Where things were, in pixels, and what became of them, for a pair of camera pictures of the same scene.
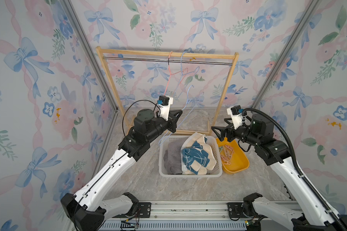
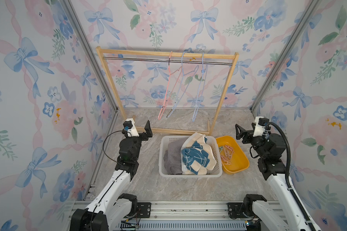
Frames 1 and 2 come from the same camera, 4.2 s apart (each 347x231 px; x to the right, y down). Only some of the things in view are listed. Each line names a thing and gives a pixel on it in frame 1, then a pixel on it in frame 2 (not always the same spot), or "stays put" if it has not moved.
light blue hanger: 180,120 → 193,117
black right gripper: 230,130 → 249,135
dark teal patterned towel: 190,155 stays put
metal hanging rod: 170,60 stays put
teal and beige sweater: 195,165 stays put
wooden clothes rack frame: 195,53 stays put
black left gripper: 174,115 → 145,137
